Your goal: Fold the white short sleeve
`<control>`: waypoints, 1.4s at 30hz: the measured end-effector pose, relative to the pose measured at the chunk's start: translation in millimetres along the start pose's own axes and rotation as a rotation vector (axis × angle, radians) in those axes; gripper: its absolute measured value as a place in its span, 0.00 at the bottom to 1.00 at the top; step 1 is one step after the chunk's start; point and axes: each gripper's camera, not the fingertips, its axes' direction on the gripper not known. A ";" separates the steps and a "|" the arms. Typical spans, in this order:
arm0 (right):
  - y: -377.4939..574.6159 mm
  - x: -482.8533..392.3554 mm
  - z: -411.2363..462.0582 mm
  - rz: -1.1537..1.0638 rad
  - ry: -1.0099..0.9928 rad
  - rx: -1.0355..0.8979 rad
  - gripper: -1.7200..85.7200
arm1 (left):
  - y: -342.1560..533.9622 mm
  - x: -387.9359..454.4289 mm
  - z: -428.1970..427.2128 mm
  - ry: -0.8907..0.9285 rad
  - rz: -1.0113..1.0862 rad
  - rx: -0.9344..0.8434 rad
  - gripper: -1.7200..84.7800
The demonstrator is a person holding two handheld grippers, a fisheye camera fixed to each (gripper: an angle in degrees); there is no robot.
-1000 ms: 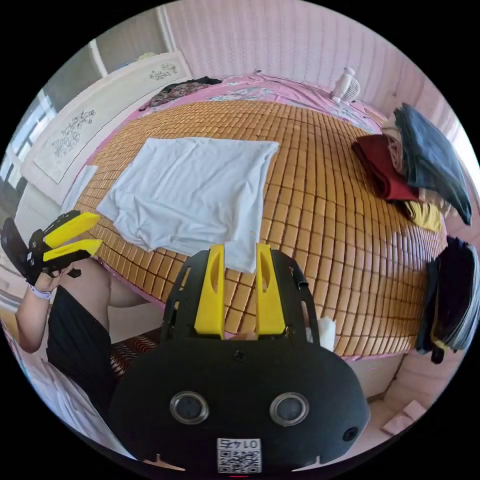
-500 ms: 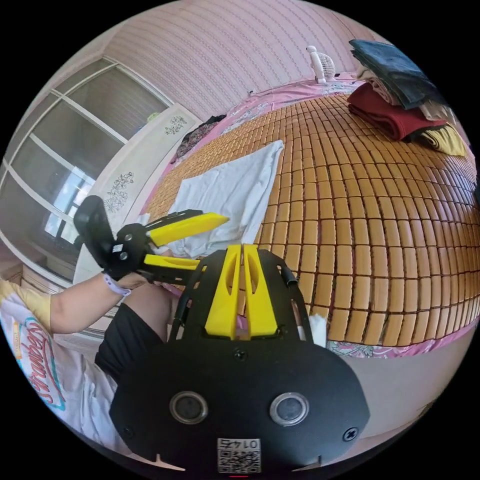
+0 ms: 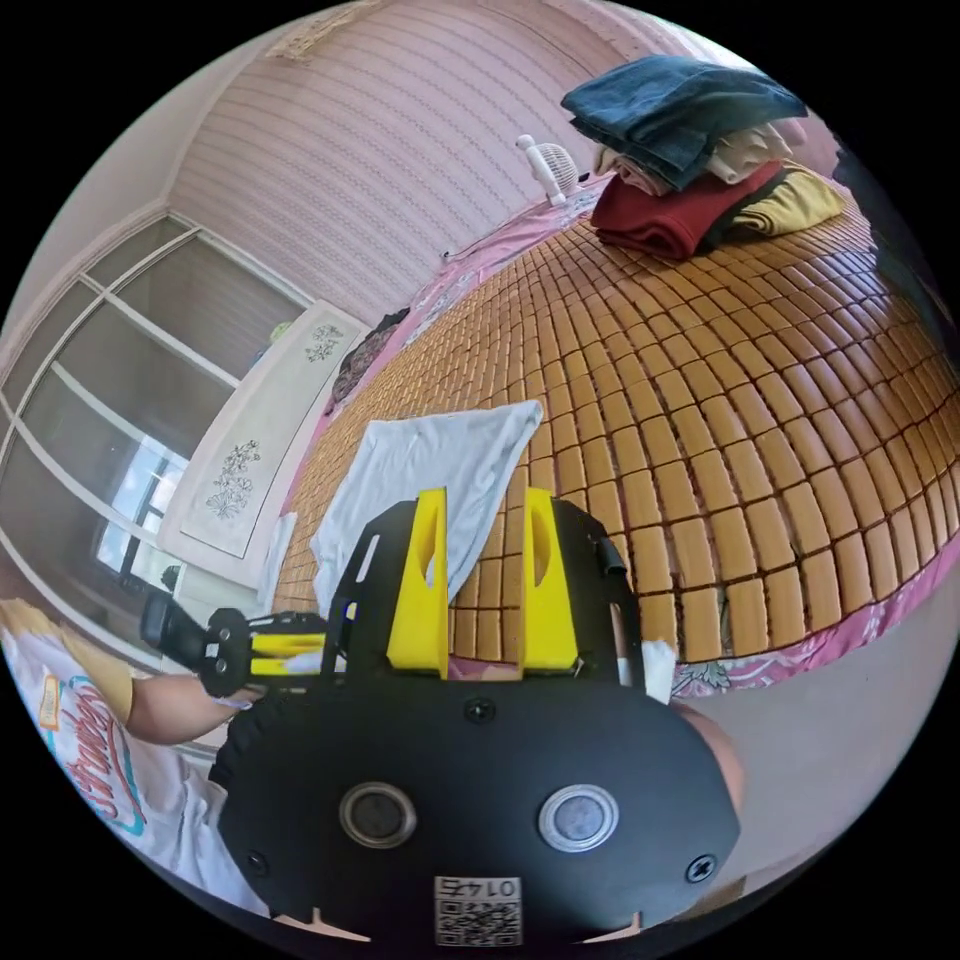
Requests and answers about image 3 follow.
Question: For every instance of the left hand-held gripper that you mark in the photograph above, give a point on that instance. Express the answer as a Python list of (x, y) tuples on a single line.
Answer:
[(223, 652)]

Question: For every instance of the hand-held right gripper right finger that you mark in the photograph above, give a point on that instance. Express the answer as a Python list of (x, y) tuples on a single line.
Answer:
[(547, 607)]

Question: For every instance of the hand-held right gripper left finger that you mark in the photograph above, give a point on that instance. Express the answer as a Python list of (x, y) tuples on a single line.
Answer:
[(420, 600)]

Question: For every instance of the white short sleeve shirt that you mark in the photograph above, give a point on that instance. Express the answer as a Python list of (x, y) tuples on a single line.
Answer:
[(427, 457)]

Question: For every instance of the person's left forearm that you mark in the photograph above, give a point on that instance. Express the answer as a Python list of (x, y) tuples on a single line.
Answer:
[(176, 709)]

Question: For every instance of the person's left hand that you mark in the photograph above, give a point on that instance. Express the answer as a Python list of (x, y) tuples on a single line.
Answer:
[(234, 702)]

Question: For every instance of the person's right hand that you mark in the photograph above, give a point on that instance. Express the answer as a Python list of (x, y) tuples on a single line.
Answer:
[(720, 754)]

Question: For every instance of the white headboard with flower carving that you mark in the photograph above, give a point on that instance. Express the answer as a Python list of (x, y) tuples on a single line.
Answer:
[(255, 435)]

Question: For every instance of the person's body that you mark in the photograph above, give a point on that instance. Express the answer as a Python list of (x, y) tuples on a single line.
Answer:
[(82, 772)]

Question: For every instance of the dark patterned cloth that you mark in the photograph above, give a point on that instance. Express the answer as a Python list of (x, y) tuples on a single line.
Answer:
[(367, 356)]

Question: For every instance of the bed with woven mat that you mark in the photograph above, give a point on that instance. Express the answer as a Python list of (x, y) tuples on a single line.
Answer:
[(712, 412)]

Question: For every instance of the small white fan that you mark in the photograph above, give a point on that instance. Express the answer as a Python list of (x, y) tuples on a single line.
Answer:
[(551, 161)]

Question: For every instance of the pile of clothes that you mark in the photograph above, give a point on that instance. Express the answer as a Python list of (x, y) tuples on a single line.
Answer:
[(675, 120)]

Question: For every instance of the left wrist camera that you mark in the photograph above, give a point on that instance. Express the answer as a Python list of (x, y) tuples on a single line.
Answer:
[(166, 622)]

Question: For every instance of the window with white frame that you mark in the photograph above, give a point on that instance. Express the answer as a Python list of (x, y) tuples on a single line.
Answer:
[(112, 390)]

